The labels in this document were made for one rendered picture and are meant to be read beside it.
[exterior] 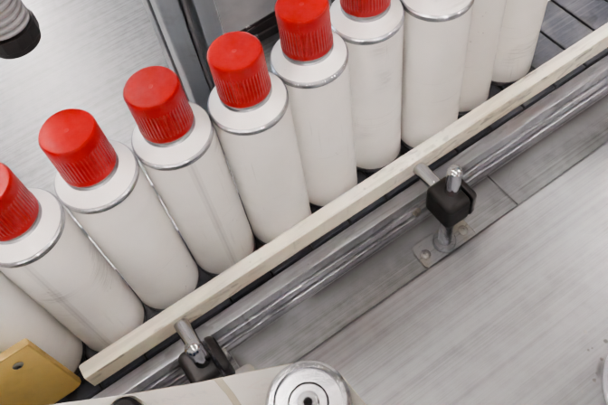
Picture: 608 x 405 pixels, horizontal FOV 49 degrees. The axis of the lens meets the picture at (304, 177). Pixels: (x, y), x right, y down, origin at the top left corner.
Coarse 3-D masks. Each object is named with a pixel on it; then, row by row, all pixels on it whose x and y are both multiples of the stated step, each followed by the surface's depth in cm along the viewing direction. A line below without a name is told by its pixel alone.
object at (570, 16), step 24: (552, 0) 66; (576, 0) 65; (600, 0) 65; (552, 24) 64; (576, 24) 64; (600, 24) 63; (552, 48) 62; (576, 72) 61; (504, 120) 59; (432, 168) 57; (360, 216) 55; (288, 264) 53; (216, 312) 52; (144, 360) 50
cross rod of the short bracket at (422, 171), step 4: (420, 164) 53; (424, 164) 54; (416, 168) 53; (420, 168) 53; (424, 168) 53; (428, 168) 53; (416, 172) 53; (420, 172) 53; (424, 172) 53; (428, 172) 53; (432, 172) 53; (420, 176) 53; (424, 176) 53; (428, 176) 53; (432, 176) 53; (436, 176) 53; (424, 180) 53; (428, 180) 53; (432, 180) 52; (436, 180) 52; (428, 184) 53
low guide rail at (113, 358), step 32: (544, 64) 57; (576, 64) 58; (512, 96) 56; (448, 128) 54; (480, 128) 56; (416, 160) 53; (352, 192) 52; (384, 192) 54; (320, 224) 51; (256, 256) 50; (288, 256) 51; (224, 288) 49; (160, 320) 48; (192, 320) 50; (128, 352) 47; (96, 384) 48
